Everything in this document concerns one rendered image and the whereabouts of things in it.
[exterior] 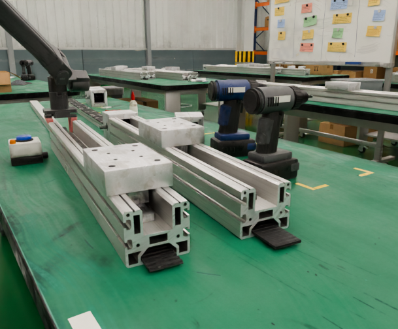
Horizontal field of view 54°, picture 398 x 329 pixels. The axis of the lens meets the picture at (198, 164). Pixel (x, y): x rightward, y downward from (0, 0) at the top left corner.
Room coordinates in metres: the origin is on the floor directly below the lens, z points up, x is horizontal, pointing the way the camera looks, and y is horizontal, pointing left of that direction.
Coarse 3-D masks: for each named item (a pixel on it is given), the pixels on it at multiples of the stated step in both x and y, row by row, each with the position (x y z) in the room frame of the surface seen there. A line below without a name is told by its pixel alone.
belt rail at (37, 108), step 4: (32, 104) 2.09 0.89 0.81; (36, 104) 2.06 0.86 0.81; (40, 104) 2.06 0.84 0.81; (32, 108) 2.12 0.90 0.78; (36, 108) 1.91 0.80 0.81; (40, 108) 1.91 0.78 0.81; (36, 112) 1.92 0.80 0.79; (40, 112) 1.78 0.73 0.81; (40, 116) 1.80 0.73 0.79; (44, 120) 1.59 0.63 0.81; (44, 124) 1.60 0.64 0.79; (48, 128) 1.49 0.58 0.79
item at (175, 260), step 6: (168, 258) 0.50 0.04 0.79; (174, 258) 0.50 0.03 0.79; (180, 258) 0.50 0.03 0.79; (150, 264) 0.48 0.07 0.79; (156, 264) 0.49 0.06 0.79; (162, 264) 0.48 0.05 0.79; (168, 264) 0.48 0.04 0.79; (174, 264) 0.49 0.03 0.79; (150, 270) 0.47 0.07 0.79; (156, 270) 0.47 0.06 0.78
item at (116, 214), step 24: (72, 144) 0.89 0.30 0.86; (96, 144) 0.94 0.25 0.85; (72, 168) 0.88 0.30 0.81; (96, 192) 0.63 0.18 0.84; (168, 192) 0.57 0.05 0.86; (96, 216) 0.65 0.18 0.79; (120, 216) 0.50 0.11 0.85; (144, 216) 0.54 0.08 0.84; (168, 216) 0.53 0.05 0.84; (120, 240) 0.51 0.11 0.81; (144, 240) 0.50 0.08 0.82; (168, 240) 0.52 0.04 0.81
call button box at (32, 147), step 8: (8, 144) 1.02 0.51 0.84; (16, 144) 1.01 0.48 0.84; (24, 144) 1.02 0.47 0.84; (32, 144) 1.03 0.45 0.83; (40, 144) 1.04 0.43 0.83; (16, 152) 1.01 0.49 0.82; (24, 152) 1.02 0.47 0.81; (32, 152) 1.03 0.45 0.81; (40, 152) 1.04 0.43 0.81; (16, 160) 1.01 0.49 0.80; (24, 160) 1.02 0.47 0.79; (32, 160) 1.03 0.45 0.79; (40, 160) 1.03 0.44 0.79
